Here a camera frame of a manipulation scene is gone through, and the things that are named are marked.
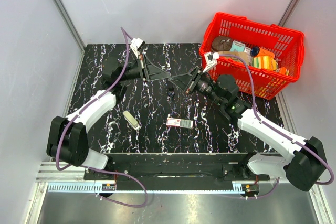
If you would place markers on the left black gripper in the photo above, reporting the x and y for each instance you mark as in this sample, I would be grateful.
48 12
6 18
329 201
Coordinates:
154 72

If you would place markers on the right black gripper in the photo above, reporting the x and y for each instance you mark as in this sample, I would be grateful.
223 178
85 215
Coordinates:
182 81

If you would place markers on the beige white stapler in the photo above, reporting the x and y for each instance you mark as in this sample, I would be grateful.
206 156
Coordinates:
131 120

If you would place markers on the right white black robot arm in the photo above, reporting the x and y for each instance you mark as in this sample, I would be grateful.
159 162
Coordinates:
300 161

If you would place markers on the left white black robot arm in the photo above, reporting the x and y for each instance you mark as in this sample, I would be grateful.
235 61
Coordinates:
68 140

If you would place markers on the brown round item in basket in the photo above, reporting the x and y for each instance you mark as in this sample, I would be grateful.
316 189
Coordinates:
221 43

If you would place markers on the red white staple box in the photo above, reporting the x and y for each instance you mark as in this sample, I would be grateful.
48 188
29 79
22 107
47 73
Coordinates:
177 122

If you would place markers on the teal small box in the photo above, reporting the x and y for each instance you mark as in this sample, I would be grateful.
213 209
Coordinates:
237 46

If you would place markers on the brown cardboard box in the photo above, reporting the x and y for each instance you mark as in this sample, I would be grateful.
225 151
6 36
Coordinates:
237 57

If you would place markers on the orange bottle dark cap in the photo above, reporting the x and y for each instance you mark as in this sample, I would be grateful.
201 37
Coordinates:
257 51

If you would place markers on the green orange striped package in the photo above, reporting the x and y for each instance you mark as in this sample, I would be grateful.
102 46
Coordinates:
265 62

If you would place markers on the red plastic shopping basket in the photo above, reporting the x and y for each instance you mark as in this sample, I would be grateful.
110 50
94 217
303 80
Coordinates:
287 45

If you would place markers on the orange small package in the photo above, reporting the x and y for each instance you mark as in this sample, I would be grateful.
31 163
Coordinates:
282 70

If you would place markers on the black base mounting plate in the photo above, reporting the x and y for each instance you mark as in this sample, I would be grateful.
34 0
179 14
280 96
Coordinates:
175 157

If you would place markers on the white toothed strip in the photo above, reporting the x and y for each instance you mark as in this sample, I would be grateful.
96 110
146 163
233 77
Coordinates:
127 187

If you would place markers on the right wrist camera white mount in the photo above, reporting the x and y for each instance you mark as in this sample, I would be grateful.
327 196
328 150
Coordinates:
211 60

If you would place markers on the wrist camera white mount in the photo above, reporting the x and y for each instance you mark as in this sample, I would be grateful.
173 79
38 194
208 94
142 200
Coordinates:
211 60
136 44

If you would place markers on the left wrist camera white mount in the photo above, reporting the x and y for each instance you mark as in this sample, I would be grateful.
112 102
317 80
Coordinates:
136 44

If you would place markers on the aluminium frame rail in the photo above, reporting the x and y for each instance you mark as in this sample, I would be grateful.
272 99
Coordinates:
229 171

